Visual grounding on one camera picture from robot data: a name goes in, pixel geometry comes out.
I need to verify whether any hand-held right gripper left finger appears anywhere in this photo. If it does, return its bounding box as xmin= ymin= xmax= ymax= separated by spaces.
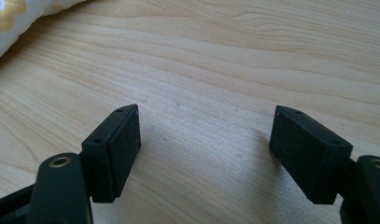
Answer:
xmin=80 ymin=104 xmax=142 ymax=204

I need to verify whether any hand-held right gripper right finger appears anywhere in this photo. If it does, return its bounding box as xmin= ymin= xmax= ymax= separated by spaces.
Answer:
xmin=269 ymin=105 xmax=354 ymax=205

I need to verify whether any white floral cloth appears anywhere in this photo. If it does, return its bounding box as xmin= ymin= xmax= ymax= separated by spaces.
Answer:
xmin=0 ymin=0 xmax=86 ymax=63

